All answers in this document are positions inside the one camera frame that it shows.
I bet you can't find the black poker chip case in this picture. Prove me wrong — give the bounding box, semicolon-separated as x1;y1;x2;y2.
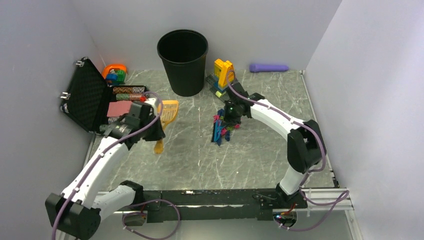
59;57;149;135

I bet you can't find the purple cylinder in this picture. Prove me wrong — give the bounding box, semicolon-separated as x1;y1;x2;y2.
249;63;290;73

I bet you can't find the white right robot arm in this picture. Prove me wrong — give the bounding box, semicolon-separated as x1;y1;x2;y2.
223;82;327;208

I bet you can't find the yellow slotted plastic scoop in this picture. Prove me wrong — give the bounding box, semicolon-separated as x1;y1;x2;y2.
153;100;179;154

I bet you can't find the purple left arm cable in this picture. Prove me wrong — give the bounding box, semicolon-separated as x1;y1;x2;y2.
51;92;165;240

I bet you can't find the black plastic trash bin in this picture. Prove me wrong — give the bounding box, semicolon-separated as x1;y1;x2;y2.
156;29;209;97

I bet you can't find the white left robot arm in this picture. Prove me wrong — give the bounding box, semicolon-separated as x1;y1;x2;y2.
45;98;165;240

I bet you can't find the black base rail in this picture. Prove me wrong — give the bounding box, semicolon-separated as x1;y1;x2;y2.
110;188;309;223

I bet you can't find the blue brush with black bristles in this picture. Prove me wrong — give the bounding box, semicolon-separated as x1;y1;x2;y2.
211;119;226;146

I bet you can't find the yellow toy brick building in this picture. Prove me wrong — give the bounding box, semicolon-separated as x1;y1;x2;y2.
205;58;237;102

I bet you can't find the orange tape dispenser toy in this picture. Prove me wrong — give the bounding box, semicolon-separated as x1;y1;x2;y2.
101;63;128;86

